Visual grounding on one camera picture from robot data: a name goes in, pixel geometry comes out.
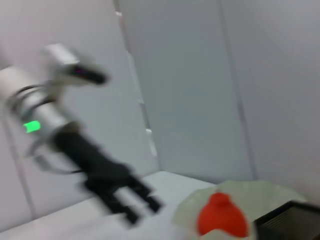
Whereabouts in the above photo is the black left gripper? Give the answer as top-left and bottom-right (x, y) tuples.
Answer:
(53, 124), (163, 225)

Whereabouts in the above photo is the orange knitted toy fruit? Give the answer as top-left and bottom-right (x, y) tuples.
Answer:
(197, 192), (250, 238)

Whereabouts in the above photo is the translucent green plastic fruit bowl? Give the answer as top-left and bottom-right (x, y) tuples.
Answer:
(172, 179), (308, 240)

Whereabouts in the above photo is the black mesh pen holder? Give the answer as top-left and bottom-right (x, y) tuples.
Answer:
(253, 199), (320, 240)

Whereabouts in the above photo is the left arm cable with connector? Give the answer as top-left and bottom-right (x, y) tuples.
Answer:
(24, 139), (83, 176)

